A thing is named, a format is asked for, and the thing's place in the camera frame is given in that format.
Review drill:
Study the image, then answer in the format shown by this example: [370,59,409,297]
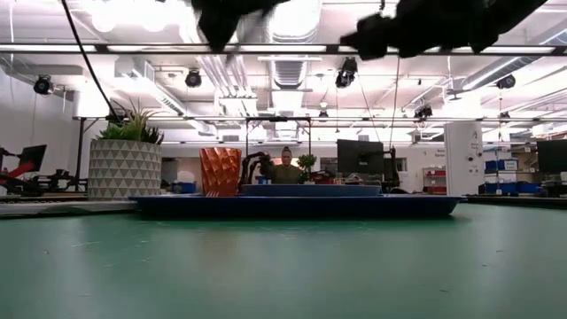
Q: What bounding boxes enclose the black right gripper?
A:
[339,0,549,62]

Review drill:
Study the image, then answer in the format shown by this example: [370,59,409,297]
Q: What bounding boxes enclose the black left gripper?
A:
[190,0,290,52]

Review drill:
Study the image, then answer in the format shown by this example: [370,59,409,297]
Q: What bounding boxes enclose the red faceted cup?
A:
[198,146,243,198]

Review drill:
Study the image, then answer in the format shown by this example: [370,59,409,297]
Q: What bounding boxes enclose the light blue round plate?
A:
[239,183,383,198]

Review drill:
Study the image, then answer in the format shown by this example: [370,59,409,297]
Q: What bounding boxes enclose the dark blue plastic tray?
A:
[128,193,465,220]

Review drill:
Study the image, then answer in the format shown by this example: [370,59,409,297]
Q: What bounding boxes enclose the black computer monitor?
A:
[536,139,567,175]
[336,139,385,176]

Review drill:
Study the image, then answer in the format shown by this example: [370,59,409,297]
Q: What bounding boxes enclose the small distant potted plant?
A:
[297,153,319,183]

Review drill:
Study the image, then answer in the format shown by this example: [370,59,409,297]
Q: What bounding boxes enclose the white square pillar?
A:
[443,121,485,197]

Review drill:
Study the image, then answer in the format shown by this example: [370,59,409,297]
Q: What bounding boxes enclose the red storage bins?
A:
[423,166,447,195]

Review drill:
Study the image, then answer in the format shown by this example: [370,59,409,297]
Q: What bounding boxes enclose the person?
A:
[264,146,307,186]

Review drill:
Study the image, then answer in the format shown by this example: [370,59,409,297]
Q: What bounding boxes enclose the succulent in white patterned pot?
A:
[88,99,165,201]

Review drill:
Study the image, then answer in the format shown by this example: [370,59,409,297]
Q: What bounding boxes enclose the blue storage bins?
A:
[484,159,542,195]

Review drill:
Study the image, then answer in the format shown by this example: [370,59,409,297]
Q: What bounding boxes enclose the green table mat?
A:
[0,203,567,319]

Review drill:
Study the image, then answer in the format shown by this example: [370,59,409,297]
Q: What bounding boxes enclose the black overhead frame bar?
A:
[0,43,567,56]

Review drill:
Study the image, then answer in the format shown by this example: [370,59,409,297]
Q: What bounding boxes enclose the thin black cable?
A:
[59,0,123,124]

